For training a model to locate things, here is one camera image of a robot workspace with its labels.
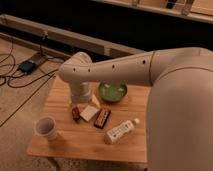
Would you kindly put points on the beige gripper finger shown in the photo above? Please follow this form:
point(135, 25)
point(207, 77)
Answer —
point(95, 101)

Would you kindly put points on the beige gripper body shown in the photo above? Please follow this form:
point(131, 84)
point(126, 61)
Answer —
point(80, 92)

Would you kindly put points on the white plastic bottle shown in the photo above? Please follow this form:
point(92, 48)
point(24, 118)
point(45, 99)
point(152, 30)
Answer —
point(117, 132)

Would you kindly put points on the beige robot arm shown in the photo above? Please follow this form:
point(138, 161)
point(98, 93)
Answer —
point(179, 119)

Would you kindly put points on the green ceramic bowl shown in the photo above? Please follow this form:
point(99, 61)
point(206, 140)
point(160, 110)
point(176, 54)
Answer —
point(112, 92)

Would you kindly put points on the white square sponge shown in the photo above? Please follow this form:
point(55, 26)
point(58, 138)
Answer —
point(89, 112)

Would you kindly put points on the dark chocolate bar packet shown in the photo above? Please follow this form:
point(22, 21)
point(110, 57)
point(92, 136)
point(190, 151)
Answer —
point(102, 118)

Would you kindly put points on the wooden table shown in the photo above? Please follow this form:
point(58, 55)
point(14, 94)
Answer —
point(84, 141)

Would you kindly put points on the white paper cup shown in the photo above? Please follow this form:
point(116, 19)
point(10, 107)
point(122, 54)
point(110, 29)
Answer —
point(46, 127)

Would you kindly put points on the black power adapter box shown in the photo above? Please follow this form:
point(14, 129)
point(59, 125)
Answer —
point(27, 67)

